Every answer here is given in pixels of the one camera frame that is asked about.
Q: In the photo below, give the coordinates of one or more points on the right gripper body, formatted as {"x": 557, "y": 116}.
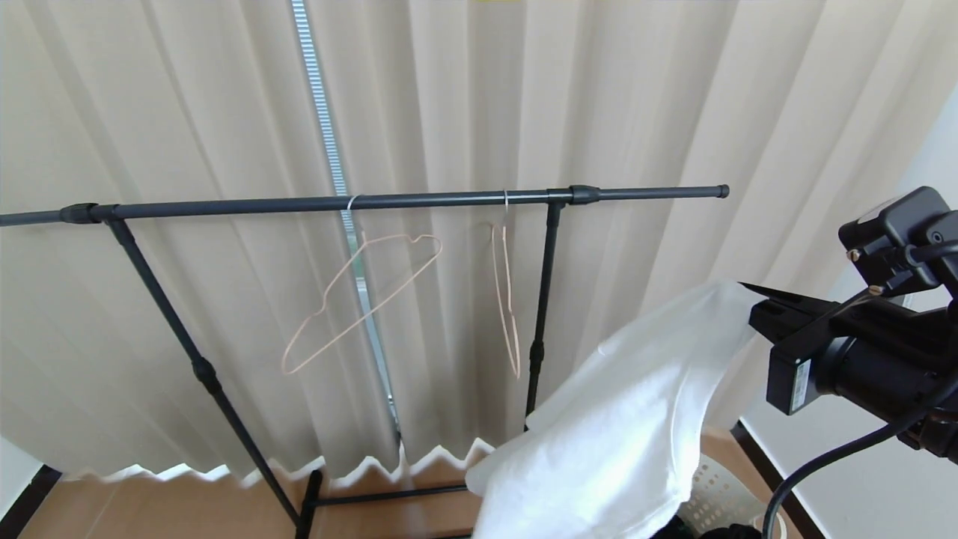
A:
{"x": 876, "y": 382}

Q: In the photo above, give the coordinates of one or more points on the white printed t-shirt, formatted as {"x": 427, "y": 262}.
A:
{"x": 621, "y": 449}

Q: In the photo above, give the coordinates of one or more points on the pink clothes hanger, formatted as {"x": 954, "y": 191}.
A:
{"x": 516, "y": 352}
{"x": 364, "y": 241}

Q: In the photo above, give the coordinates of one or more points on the white laundry basket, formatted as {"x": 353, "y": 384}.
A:
{"x": 711, "y": 494}

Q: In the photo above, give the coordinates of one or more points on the black clothes rack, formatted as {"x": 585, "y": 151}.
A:
{"x": 299, "y": 203}

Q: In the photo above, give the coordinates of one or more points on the black garment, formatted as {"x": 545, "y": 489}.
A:
{"x": 718, "y": 533}

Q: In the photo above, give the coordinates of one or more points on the beige curtain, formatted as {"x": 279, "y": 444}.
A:
{"x": 150, "y": 112}

